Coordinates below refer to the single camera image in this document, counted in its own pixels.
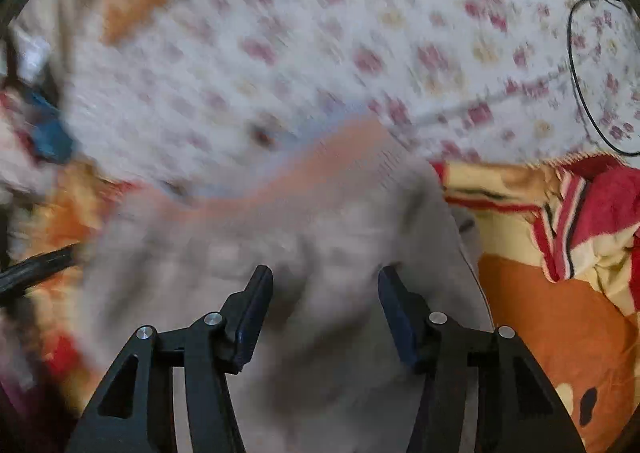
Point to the beige curtain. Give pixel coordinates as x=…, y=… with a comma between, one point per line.
x=60, y=8

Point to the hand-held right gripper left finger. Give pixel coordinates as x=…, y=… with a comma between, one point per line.
x=252, y=318

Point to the blue plastic bag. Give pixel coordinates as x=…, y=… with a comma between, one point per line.
x=50, y=133

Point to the orange yellow printed blanket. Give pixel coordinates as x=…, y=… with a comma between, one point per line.
x=550, y=323

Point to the grey zip jacket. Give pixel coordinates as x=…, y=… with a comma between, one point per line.
x=325, y=243

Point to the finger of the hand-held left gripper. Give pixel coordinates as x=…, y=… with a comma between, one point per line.
x=35, y=270

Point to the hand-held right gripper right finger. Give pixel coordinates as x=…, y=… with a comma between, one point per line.
x=397, y=318

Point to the floral quilt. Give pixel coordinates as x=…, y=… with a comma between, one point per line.
x=325, y=33

